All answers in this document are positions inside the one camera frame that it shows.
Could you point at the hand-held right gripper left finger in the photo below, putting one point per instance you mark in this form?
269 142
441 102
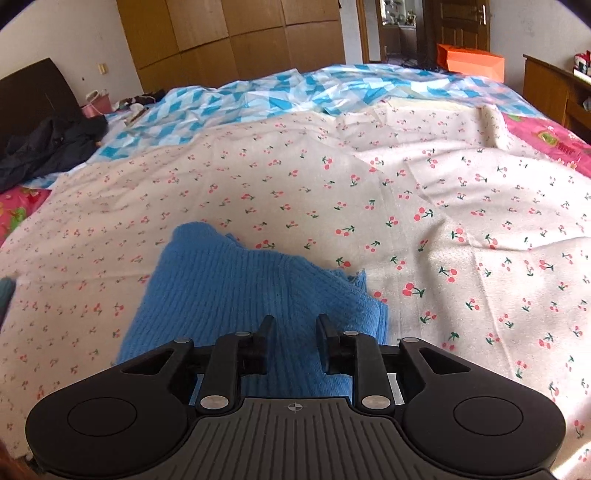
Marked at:
264 346

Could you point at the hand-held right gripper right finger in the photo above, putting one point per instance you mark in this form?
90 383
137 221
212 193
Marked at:
324 346

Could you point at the blue striped knit sweater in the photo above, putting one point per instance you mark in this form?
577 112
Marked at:
221 290

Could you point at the cherry print blanket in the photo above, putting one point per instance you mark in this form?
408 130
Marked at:
300 184

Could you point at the blue white checked quilt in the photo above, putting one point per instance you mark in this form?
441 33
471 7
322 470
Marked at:
258 99

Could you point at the teal cloth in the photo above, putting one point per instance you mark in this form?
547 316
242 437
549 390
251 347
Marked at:
5 297

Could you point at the black white cloth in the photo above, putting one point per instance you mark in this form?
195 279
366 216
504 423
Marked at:
143 99

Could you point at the dark jacket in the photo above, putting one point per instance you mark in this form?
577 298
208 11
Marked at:
51 147

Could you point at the pink bag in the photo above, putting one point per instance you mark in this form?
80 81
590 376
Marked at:
97 104

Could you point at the pink printed bed sheet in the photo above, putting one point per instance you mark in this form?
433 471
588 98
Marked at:
545 138

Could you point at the wooden wardrobe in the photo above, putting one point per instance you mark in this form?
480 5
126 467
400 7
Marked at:
231 37

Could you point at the orange box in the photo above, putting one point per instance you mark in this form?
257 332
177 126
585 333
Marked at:
471 62

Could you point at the wooden desk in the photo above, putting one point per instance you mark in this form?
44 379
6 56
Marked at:
545 87

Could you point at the dark wooden headboard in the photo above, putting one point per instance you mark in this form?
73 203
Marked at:
32 97

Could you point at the wooden door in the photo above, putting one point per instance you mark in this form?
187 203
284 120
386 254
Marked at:
461 23

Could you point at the red white plush toy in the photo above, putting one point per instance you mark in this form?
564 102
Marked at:
582 62

